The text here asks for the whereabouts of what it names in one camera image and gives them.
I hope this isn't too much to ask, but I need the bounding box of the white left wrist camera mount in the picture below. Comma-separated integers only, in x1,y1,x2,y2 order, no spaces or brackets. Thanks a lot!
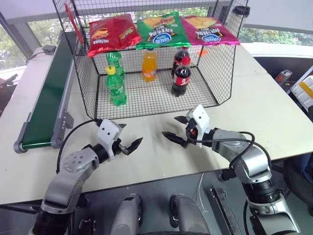
96,119,122,162

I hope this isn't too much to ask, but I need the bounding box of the red diagonal bar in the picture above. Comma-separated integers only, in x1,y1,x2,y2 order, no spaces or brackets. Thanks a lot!
64,3,85,45

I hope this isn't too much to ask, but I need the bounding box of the green soda bottle yellow cap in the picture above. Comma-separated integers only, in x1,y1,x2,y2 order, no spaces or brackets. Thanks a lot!
105,65,128,107

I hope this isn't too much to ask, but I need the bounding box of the pink chip bag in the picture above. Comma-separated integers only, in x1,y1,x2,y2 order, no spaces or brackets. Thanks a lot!
180,15,242,47

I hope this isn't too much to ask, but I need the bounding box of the thin white cable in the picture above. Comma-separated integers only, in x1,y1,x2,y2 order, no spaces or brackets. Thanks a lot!
192,173,209,235

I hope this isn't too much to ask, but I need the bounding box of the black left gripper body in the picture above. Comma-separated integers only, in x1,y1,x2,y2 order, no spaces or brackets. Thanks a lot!
112,138,130,157

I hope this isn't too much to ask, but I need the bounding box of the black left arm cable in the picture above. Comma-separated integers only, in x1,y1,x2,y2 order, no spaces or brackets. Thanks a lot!
56,118,103,175

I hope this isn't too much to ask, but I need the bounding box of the grey robot leg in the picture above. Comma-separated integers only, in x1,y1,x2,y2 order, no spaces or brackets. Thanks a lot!
169,194,211,235
111,193,144,235

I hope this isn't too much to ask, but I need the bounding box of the green chip bag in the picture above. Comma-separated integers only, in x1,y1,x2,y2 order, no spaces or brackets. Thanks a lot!
135,11,192,50

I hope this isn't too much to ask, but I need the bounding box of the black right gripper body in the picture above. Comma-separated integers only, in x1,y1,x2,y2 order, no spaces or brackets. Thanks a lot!
183,119,197,148

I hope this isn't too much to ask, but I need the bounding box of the travel cup black lid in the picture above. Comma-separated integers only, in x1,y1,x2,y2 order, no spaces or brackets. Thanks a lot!
226,5,251,38

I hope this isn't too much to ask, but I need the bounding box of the cola bottle red cap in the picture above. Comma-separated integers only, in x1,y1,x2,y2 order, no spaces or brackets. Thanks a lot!
171,56,192,97
171,46,190,77

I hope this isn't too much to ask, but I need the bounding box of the grey left robot leg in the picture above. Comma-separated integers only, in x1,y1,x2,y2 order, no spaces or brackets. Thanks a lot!
111,193,144,235

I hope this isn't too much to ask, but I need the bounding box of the grey right robot leg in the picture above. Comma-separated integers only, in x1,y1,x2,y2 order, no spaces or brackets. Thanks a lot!
169,194,211,235

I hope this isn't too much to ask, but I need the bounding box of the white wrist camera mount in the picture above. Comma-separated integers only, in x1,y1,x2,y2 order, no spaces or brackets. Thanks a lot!
96,119,122,162
185,104,211,148

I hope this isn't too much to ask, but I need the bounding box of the orange black power tool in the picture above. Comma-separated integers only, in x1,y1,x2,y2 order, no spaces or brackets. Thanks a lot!
274,70,293,94

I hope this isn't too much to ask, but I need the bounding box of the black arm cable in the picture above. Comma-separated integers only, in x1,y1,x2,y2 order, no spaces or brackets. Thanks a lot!
195,131,272,172
56,118,103,175

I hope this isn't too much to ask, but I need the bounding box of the orange soda bottle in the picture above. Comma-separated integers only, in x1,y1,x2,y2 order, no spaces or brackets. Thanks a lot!
142,48,158,83

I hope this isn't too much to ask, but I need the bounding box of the grey adapter cable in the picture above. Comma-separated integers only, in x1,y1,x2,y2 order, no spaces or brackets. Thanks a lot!
25,50,46,66

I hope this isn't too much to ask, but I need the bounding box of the white yellow box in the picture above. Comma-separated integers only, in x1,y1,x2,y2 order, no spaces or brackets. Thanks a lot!
291,72,313,109

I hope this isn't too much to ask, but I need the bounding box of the green conveyor belt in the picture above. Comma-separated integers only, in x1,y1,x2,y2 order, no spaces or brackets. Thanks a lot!
13,30,86,154

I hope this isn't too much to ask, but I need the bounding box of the red chip bag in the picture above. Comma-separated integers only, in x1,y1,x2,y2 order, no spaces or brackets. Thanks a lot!
87,14,143,58

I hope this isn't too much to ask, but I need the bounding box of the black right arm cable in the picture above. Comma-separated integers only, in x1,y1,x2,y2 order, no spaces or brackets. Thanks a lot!
195,131,272,172

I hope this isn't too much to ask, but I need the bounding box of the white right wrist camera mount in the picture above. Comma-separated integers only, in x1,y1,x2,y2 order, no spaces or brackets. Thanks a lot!
185,104,211,148

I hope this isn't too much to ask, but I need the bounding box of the metal rail under table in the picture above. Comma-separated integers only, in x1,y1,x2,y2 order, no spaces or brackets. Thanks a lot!
209,187,242,235

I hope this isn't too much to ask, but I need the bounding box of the black wire mesh shelf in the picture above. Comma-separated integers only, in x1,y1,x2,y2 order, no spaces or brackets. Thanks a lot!
52,0,249,121

